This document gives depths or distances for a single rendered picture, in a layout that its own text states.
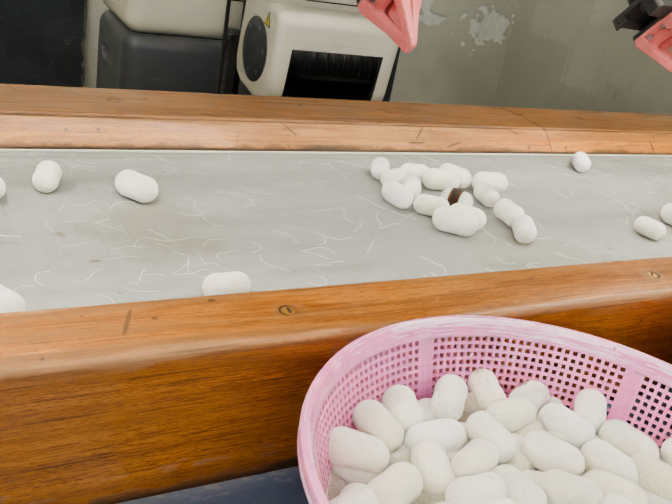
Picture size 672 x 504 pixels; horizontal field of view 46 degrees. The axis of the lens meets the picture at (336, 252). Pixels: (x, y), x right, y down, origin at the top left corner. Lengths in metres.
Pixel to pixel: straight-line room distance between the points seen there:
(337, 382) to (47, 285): 0.19
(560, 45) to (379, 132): 2.32
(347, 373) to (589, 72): 2.65
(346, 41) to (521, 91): 2.02
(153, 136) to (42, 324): 0.36
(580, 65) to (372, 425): 2.70
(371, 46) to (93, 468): 1.01
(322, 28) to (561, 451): 0.95
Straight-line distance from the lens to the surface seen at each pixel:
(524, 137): 0.98
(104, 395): 0.40
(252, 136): 0.79
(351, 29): 1.30
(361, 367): 0.43
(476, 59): 3.30
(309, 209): 0.66
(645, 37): 1.07
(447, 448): 0.42
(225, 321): 0.43
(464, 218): 0.66
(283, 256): 0.57
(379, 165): 0.75
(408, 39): 0.80
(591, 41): 3.03
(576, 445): 0.47
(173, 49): 1.52
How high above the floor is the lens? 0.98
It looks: 24 degrees down
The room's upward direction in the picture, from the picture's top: 11 degrees clockwise
